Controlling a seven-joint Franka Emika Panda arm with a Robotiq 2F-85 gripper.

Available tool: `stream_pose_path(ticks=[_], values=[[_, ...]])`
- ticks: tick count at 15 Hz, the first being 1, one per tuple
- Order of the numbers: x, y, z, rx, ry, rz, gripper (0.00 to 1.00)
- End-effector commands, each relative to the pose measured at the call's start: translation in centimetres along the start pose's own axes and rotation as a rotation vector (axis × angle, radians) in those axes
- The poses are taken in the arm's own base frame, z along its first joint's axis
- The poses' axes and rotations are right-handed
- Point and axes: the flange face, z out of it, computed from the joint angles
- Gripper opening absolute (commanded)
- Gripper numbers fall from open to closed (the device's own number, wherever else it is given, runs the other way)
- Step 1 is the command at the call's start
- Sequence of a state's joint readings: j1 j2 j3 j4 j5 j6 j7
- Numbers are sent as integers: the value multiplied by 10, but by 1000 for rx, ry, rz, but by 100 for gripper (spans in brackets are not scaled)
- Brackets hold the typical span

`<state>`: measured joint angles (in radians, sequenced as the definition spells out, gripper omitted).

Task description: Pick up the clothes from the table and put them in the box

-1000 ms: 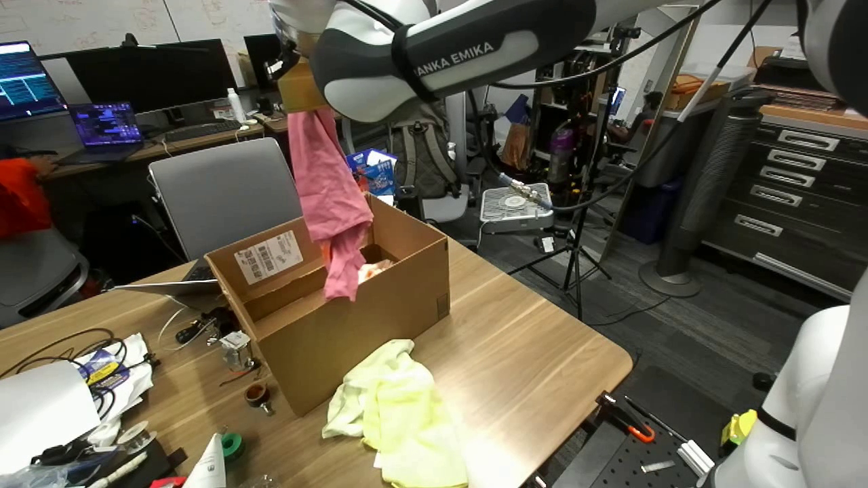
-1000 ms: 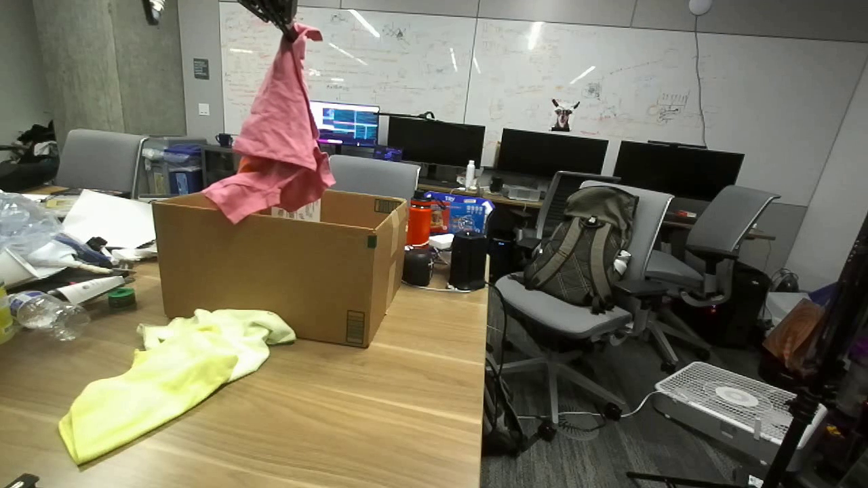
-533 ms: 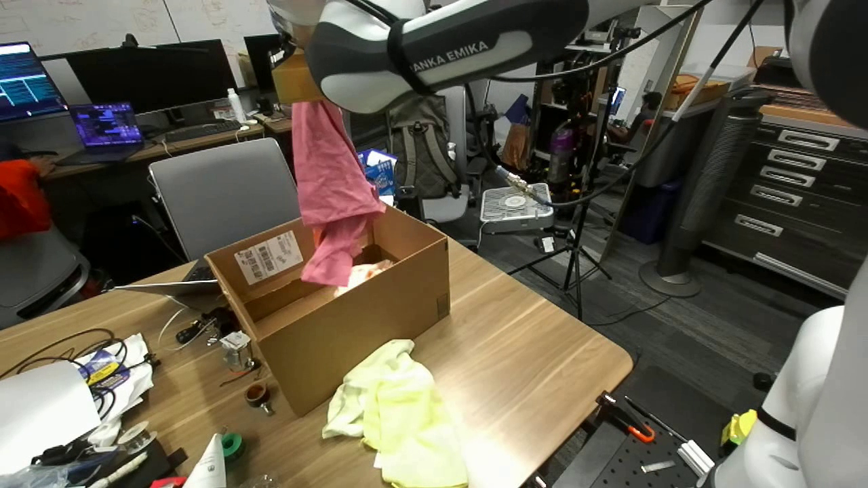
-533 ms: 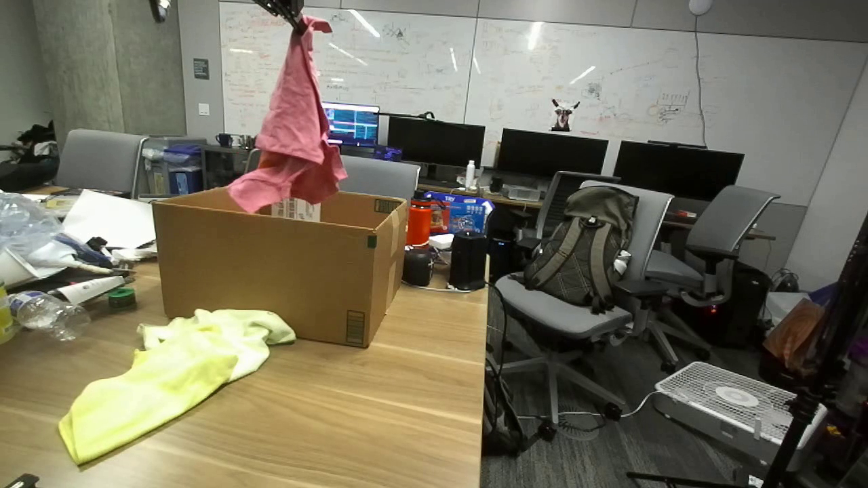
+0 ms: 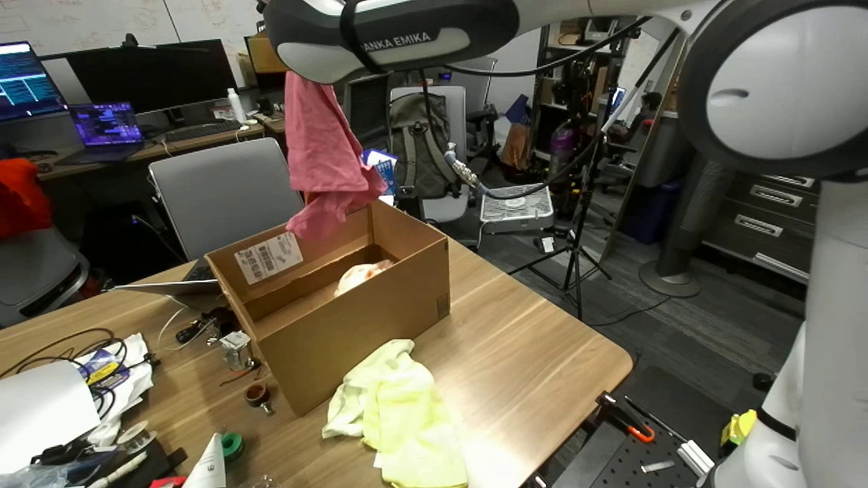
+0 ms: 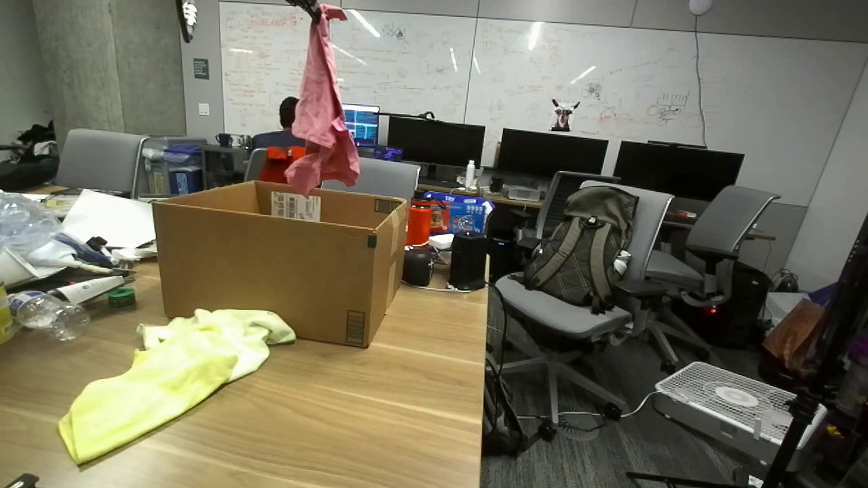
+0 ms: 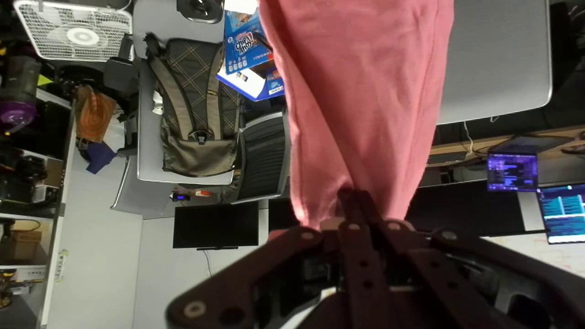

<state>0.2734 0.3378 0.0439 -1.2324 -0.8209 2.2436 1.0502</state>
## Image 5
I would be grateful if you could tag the peach shirt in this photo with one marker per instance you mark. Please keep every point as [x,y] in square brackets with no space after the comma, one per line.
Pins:
[357,273]

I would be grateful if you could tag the pink cloth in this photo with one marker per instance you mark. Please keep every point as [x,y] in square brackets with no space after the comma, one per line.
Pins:
[321,153]

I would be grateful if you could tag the yellow green cloth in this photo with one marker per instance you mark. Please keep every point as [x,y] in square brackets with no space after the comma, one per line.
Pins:
[397,408]

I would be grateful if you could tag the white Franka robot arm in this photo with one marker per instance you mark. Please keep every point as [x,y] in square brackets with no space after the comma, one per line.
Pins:
[778,81]

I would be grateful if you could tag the blue printed box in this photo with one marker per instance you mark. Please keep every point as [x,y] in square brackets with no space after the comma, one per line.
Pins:
[380,170]

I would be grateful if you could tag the brown cardboard box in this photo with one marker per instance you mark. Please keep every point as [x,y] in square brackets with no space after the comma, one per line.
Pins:
[361,325]

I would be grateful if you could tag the white plastic case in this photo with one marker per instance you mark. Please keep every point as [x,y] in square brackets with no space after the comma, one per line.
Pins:
[517,206]

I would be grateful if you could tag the olive grey backpack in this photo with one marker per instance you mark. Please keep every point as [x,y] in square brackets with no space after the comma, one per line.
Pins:
[421,153]

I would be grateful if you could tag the black tripod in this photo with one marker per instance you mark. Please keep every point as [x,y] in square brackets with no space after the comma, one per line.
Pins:
[573,261]

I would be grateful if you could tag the black shelf rack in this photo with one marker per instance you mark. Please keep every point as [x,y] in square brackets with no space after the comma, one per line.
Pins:
[580,99]

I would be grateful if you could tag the grey padded chair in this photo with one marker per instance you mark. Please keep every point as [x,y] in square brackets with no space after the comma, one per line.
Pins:
[226,194]

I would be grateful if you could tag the dark blue bin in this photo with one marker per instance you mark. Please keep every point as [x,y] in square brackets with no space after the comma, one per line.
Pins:
[653,212]

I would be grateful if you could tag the small white adapter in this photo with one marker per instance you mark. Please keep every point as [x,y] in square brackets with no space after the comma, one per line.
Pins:
[234,344]

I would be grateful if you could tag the small brown tape roll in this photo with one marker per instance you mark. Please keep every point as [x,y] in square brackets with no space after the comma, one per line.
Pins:
[260,394]

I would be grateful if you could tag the small black tool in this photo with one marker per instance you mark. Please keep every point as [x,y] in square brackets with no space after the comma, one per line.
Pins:
[204,325]

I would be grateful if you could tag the red black hand tool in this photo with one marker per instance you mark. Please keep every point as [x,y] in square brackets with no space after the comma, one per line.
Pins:
[628,420]

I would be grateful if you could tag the green tape roll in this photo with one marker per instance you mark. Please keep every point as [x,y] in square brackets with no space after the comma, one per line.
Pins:
[232,443]

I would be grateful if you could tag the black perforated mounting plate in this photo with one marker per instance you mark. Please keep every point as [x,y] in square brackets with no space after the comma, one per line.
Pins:
[615,463]

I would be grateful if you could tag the white triangular paper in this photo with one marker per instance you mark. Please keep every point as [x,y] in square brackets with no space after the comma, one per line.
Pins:
[211,467]

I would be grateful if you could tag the black monitor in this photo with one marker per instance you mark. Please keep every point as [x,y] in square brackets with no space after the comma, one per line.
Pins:
[154,72]

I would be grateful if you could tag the small silver metal part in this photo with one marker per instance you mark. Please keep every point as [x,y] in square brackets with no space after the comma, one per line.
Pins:
[696,455]

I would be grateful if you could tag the white cloth with yellow bits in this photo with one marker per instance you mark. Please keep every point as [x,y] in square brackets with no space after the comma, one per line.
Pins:
[124,379]

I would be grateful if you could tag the dark grey drawer cabinet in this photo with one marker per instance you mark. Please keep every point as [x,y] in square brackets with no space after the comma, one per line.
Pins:
[778,221]

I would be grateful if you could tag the laptop with purple screen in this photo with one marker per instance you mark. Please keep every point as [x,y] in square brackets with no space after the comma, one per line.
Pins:
[106,122]

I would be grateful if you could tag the yellow green tape piece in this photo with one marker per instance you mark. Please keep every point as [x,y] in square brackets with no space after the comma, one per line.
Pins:
[742,424]

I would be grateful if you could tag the grey chair seat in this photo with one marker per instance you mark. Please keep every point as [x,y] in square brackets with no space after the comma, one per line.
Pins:
[37,272]

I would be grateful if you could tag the orange red jacket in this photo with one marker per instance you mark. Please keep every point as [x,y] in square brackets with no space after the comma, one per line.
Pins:
[22,194]

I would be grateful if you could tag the lit blue purple monitor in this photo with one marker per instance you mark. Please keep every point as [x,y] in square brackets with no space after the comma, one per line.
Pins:
[29,81]

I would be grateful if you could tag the grey pedestal stand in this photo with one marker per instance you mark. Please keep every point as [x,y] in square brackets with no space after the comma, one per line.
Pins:
[688,217]

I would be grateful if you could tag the yellow green wrist camera bar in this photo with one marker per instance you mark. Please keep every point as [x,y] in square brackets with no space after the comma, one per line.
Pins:
[261,55]

